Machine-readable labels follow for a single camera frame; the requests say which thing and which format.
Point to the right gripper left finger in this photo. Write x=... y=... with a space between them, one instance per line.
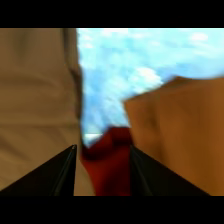
x=50 y=176

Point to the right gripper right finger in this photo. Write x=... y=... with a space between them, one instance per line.
x=156 y=180

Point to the brown T-shirt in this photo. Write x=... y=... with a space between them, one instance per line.
x=33 y=83

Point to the red garment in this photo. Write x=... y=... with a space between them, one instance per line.
x=110 y=166

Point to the light brown garment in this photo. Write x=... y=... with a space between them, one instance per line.
x=180 y=133

